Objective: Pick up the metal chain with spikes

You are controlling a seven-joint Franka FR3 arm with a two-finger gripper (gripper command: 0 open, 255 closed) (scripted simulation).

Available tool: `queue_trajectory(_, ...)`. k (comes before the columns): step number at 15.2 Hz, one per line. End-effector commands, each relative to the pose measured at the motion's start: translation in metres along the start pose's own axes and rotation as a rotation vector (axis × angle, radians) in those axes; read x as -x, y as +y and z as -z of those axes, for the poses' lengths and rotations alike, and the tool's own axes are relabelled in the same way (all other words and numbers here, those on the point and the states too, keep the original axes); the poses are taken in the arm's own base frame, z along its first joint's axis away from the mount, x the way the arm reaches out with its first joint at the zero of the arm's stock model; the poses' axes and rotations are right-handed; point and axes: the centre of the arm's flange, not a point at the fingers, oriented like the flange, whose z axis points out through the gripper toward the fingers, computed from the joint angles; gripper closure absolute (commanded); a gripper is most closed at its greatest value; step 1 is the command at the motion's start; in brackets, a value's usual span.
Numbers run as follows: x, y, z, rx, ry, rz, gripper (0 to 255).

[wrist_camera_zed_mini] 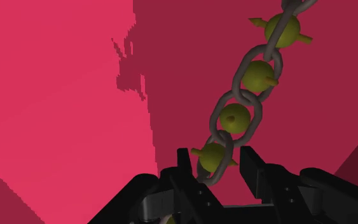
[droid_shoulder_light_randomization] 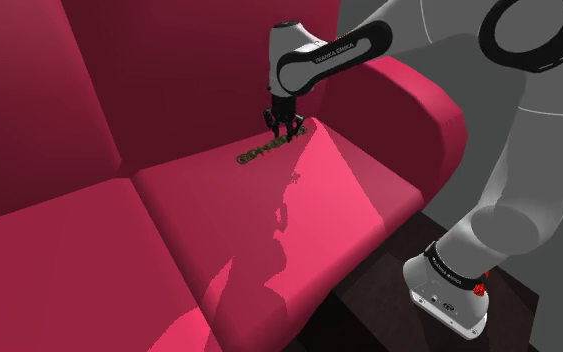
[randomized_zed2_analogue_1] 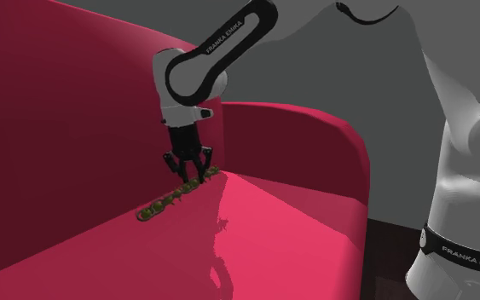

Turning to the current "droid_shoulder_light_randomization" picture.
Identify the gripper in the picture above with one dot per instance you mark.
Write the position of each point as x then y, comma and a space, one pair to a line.
282, 106

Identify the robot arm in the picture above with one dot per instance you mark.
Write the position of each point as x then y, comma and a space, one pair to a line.
529, 146

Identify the red sofa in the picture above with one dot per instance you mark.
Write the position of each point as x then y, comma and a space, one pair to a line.
164, 204

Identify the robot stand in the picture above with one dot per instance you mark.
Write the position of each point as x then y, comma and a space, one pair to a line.
388, 302

